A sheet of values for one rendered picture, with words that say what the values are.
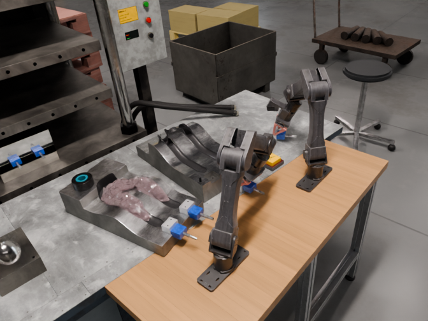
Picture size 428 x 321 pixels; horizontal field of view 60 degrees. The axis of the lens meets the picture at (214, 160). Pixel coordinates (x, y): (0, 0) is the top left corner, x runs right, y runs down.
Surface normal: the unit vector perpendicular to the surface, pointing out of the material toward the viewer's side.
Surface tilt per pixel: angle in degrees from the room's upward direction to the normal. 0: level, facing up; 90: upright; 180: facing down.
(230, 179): 66
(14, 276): 90
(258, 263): 0
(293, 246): 0
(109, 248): 0
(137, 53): 90
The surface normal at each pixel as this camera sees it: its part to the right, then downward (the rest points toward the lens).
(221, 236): -0.42, 0.17
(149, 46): 0.66, 0.39
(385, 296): -0.07, -0.82
